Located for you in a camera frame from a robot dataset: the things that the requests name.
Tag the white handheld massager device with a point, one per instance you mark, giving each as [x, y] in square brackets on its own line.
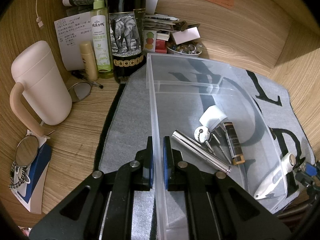
[272, 177]

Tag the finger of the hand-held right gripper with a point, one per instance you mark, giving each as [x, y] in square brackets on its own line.
[310, 170]

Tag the pile of packets and cards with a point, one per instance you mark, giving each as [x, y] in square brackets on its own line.
[160, 37]

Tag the silver keys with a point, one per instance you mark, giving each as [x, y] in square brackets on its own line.
[202, 133]

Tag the black pen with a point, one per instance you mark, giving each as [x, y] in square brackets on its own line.
[97, 84]

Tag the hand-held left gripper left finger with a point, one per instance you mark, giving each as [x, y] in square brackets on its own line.
[150, 170]

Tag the silver metal flashlight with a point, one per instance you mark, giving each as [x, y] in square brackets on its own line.
[200, 152]

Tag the white card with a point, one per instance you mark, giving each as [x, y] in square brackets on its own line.
[186, 35]

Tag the round mirror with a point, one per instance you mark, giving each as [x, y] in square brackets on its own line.
[26, 151]

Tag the white paper sheet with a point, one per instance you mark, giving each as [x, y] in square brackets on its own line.
[152, 3]

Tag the handwritten paper note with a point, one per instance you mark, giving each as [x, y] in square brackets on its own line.
[70, 30]

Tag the bowl of small stones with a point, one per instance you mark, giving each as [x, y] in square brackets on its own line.
[183, 48]

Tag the small brown tube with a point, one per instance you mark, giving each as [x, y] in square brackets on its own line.
[232, 142]

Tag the green spray bottle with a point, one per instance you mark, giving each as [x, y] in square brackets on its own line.
[101, 42]

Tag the dark wine bottle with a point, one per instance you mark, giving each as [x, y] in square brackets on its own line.
[126, 5]

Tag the yellow tube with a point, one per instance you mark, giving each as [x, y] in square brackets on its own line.
[88, 60]

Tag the clear plastic storage box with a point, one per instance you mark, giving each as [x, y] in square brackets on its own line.
[190, 100]

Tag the blue and white box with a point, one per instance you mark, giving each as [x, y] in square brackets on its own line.
[37, 180]

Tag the white charger adapter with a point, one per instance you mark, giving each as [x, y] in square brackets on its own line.
[212, 117]

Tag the grey mat with black letters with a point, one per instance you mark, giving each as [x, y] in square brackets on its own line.
[130, 120]

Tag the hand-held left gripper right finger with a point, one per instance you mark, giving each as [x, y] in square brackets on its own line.
[166, 160]

